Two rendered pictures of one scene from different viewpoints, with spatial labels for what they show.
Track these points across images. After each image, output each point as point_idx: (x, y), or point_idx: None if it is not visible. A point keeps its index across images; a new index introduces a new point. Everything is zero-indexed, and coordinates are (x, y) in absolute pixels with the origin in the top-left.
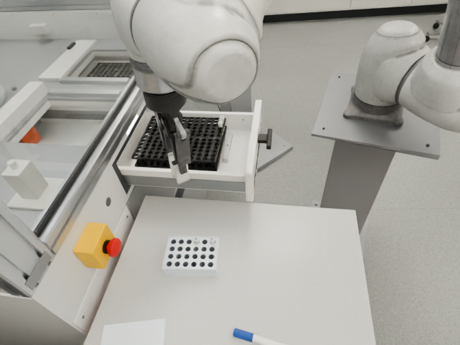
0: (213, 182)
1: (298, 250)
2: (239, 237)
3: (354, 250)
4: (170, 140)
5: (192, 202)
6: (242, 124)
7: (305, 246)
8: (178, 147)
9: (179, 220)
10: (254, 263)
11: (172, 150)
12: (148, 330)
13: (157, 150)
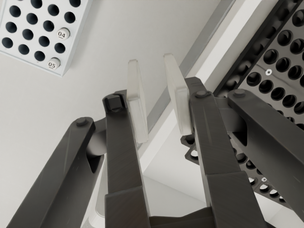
0: (149, 127)
1: (24, 171)
2: (73, 103)
3: (5, 226)
4: (123, 175)
5: (182, 49)
6: (285, 221)
7: (28, 181)
8: (17, 211)
9: (151, 9)
10: (17, 107)
11: (190, 109)
12: None
13: None
